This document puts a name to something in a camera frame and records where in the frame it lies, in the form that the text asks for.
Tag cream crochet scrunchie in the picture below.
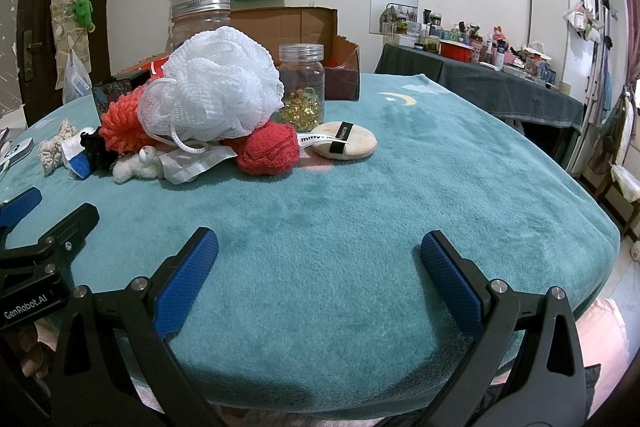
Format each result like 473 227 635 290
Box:
38 118 78 176

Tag blue sponge pack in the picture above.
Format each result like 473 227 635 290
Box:
61 127 96 180

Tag black fluffy pompom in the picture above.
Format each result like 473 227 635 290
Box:
80 128 119 172

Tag white fluffy bunny clip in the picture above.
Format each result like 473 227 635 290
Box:
112 145 164 184

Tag coral crochet scrubber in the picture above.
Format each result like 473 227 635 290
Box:
99 86 157 155

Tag white translucent pouch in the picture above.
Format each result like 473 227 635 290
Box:
158 145 236 185

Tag white mesh bath pouf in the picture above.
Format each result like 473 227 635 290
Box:
137 26 284 154

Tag red bunny sponge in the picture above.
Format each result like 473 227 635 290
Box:
221 120 299 176

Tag beige powder puff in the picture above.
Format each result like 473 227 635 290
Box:
297 121 378 161

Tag person left hand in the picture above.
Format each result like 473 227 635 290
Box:
17 329 54 381

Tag plastic bag on door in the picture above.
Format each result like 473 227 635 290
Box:
62 50 92 104

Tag black patterned box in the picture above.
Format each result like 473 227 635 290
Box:
92 69 151 116

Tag teal plush table cover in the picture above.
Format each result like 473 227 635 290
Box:
1 75 620 419

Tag green plush toy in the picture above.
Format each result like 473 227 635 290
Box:
73 0 96 32

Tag beige hanging organizer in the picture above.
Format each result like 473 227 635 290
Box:
50 0 91 90

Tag large jar dark contents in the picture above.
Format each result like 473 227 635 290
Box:
169 0 231 49

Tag dark cloth side table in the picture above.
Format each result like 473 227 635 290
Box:
375 44 584 131

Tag small jar gold beads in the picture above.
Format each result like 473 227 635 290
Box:
279 43 326 132

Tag red cardboard box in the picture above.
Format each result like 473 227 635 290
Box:
121 5 362 103

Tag red bowl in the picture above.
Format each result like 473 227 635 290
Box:
439 40 473 63

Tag white refrigerator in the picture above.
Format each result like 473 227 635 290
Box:
527 0 608 105

